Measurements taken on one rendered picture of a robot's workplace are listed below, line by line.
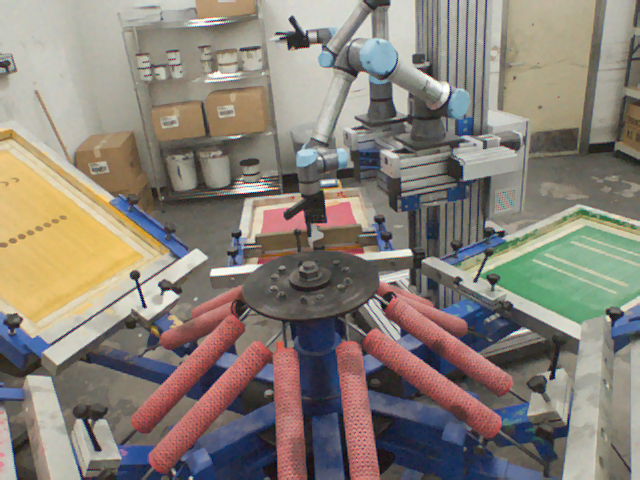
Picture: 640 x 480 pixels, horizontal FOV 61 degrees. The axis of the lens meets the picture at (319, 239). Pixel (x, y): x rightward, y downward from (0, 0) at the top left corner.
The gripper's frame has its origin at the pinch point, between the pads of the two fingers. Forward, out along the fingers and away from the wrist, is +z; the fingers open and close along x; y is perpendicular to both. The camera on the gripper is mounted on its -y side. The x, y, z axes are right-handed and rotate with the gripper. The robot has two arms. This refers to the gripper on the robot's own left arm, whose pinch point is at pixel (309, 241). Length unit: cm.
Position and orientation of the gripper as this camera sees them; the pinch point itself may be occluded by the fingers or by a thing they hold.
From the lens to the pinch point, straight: 205.7
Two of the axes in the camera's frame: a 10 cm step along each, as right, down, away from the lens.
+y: 9.9, -1.0, 0.1
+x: -0.5, -4.2, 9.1
